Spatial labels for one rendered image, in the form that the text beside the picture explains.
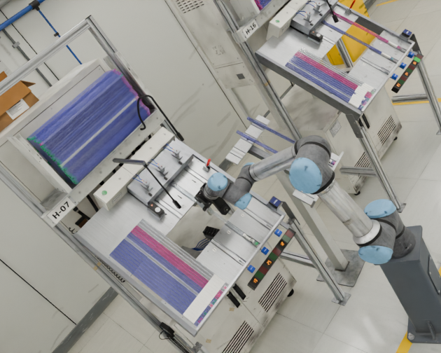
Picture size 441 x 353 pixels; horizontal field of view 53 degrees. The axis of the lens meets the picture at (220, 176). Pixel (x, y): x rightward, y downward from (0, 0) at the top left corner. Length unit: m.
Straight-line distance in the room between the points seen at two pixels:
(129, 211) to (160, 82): 2.04
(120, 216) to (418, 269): 1.32
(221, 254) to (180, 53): 2.47
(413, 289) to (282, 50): 1.51
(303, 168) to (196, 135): 2.72
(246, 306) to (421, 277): 0.97
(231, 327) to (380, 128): 1.71
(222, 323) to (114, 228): 0.78
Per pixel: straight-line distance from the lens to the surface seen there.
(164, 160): 2.18
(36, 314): 3.79
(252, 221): 2.12
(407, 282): 2.07
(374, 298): 2.58
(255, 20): 2.71
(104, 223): 2.14
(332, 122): 2.87
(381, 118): 3.30
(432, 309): 2.21
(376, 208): 1.84
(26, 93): 2.36
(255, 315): 2.60
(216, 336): 2.46
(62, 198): 2.04
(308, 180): 1.53
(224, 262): 2.04
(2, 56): 3.56
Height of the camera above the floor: 1.97
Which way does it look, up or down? 27 degrees down
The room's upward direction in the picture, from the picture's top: 36 degrees counter-clockwise
